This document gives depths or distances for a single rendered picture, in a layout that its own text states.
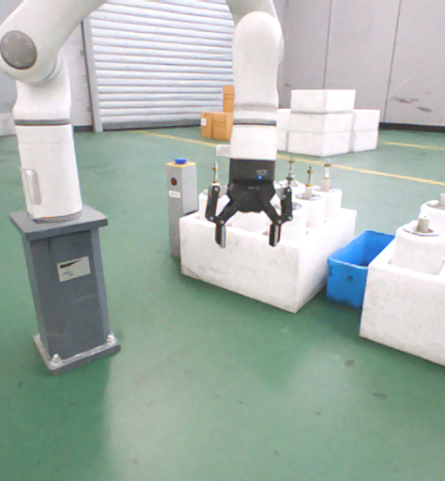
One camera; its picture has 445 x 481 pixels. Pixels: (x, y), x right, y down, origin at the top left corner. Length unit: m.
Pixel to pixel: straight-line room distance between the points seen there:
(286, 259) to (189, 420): 0.44
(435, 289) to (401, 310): 0.08
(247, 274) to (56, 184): 0.54
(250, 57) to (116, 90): 5.53
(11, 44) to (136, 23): 5.61
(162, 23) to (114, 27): 0.75
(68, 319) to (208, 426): 0.34
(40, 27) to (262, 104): 0.36
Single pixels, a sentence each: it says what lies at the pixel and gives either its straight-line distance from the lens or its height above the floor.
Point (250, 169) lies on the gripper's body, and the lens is 0.61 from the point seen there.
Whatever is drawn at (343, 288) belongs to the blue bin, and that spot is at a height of 0.05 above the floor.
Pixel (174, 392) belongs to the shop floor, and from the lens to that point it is 0.80.
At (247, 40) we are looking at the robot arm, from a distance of 0.62.
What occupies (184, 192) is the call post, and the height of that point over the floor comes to 0.23.
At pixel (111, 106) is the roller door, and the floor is 0.33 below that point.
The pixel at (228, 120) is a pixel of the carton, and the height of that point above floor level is 0.23.
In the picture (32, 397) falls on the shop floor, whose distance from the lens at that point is 0.85.
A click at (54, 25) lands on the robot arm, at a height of 0.62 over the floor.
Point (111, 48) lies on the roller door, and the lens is 6.13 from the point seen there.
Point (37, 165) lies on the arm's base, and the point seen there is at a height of 0.40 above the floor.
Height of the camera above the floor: 0.53
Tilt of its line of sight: 20 degrees down
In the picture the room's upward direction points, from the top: straight up
